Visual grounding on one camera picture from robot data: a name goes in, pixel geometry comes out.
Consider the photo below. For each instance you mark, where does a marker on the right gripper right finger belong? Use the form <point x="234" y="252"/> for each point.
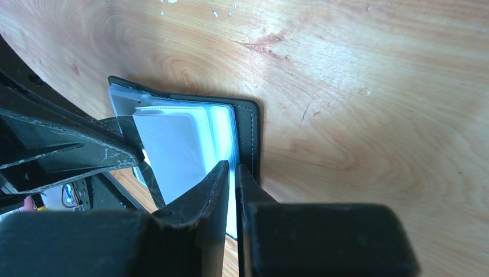
<point x="318" y="239"/>

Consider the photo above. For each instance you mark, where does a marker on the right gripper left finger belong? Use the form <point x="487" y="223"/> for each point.
<point x="185" y="238"/>

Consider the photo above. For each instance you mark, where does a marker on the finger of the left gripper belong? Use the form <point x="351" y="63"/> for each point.
<point x="34" y="88"/>
<point x="41" y="149"/>

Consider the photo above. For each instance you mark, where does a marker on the black card holder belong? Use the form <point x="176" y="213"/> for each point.
<point x="184" y="136"/>

